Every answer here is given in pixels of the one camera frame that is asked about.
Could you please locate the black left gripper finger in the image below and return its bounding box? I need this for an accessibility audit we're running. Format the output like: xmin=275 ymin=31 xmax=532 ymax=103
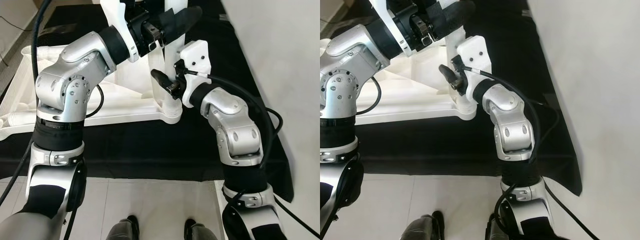
xmin=432 ymin=0 xmax=476 ymax=35
xmin=159 ymin=6 xmax=204 ymax=42

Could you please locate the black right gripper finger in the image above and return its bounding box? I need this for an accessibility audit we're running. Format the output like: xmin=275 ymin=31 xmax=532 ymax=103
xmin=439 ymin=65 xmax=459 ymax=90
xmin=151 ymin=69 xmax=176 ymax=94

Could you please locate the white plastic table leg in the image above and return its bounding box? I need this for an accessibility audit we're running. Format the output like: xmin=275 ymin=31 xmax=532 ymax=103
xmin=444 ymin=22 xmax=477 ymax=111
xmin=7 ymin=112 xmax=37 ymax=129
xmin=147 ymin=0 xmax=190 ymax=113

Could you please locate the white plastic table top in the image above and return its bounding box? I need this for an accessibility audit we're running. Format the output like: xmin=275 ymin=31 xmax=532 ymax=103
xmin=0 ymin=42 xmax=183 ymax=142
xmin=320 ymin=37 xmax=478 ymax=126

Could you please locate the black floor mat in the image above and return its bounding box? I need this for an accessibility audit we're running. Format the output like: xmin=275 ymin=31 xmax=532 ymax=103
xmin=320 ymin=0 xmax=583 ymax=197
xmin=0 ymin=0 xmax=296 ymax=203

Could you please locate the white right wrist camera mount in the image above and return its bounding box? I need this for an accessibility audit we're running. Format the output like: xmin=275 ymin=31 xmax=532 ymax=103
xmin=177 ymin=39 xmax=211 ymax=109
xmin=456 ymin=35 xmax=490 ymax=103

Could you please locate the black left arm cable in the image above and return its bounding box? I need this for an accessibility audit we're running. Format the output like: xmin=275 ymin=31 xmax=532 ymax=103
xmin=0 ymin=0 xmax=106 ymax=240

